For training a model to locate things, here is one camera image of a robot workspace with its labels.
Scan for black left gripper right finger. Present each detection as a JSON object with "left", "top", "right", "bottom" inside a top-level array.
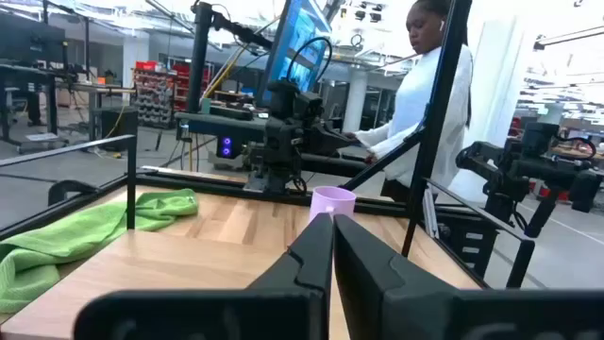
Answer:
[{"left": 333, "top": 213, "right": 604, "bottom": 340}]

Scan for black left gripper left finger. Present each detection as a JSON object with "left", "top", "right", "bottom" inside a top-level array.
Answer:
[{"left": 73, "top": 212, "right": 335, "bottom": 340}]

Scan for pale pink handled mug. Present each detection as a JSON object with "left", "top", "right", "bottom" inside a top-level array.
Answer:
[{"left": 309, "top": 185, "right": 358, "bottom": 223}]

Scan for black computer purple lights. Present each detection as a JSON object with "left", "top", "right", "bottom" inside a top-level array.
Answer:
[{"left": 174, "top": 110, "right": 269, "bottom": 160}]

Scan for black power strip white labels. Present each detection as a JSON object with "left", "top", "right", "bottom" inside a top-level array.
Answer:
[{"left": 436, "top": 212, "right": 497, "bottom": 281}]

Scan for monitor with blue screen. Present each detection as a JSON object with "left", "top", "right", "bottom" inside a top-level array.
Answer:
[{"left": 257, "top": 0, "right": 334, "bottom": 108}]

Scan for black monitor stand pole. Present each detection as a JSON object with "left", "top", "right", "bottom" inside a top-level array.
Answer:
[{"left": 186, "top": 0, "right": 276, "bottom": 114}]

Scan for red storage bin rack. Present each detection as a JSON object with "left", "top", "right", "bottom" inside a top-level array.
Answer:
[{"left": 131, "top": 59, "right": 211, "bottom": 129}]

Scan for person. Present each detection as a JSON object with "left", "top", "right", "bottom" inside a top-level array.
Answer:
[{"left": 346, "top": 0, "right": 476, "bottom": 204}]

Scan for black floor cabinet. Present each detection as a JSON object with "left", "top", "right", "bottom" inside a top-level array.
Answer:
[{"left": 93, "top": 107, "right": 140, "bottom": 153}]

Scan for green microfibre cloth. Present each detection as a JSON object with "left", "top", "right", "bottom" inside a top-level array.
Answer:
[{"left": 0, "top": 187, "right": 199, "bottom": 315}]

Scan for black background desk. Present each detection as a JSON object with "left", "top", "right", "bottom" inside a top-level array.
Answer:
[{"left": 0, "top": 13, "right": 138, "bottom": 145}]

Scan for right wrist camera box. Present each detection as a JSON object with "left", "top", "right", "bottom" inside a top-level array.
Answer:
[{"left": 267, "top": 79, "right": 326, "bottom": 120}]

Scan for black camera cable loop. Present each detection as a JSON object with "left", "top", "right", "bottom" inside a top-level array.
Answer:
[{"left": 285, "top": 36, "right": 334, "bottom": 87}]

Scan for black metal rail frame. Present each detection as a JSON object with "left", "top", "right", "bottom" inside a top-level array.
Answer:
[
  {"left": 422, "top": 177, "right": 537, "bottom": 290},
  {"left": 0, "top": 134, "right": 139, "bottom": 231}
]

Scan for black rig frame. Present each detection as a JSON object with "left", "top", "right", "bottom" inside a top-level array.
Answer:
[{"left": 0, "top": 0, "right": 492, "bottom": 290}]

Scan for black curved bracket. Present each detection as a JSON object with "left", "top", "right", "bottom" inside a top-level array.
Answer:
[{"left": 46, "top": 178, "right": 101, "bottom": 208}]

